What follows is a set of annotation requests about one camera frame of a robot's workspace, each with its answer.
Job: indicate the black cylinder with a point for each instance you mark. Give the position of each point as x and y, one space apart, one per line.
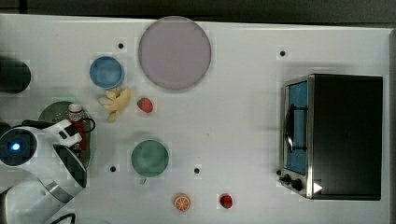
4 127
15 76

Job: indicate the red apple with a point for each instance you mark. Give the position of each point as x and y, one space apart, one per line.
226 201

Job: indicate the black cylinder upper left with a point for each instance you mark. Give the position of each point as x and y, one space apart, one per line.
15 76

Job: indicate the blue bowl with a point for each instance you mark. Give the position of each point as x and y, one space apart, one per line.
106 72

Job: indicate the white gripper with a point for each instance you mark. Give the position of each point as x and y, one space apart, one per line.
65 133

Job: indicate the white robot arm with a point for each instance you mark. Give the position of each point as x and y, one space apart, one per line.
56 174

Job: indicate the green oval strainer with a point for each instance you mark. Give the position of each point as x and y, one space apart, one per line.
58 111

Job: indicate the orange slice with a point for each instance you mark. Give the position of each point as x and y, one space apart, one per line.
182 202

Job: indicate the black cylinder lower left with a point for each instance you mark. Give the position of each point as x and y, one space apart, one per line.
4 127

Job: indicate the green cup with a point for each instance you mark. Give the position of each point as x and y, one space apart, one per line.
149 158

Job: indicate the red ketchup bottle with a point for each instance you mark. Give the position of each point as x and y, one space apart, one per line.
75 117

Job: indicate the silver toaster oven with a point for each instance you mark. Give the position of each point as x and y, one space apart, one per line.
332 137

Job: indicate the red strawberry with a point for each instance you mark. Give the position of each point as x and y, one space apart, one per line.
145 105

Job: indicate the yellow banana bunch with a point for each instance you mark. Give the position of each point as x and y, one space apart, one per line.
115 101

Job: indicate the grey round plate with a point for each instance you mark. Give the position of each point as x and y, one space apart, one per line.
174 53

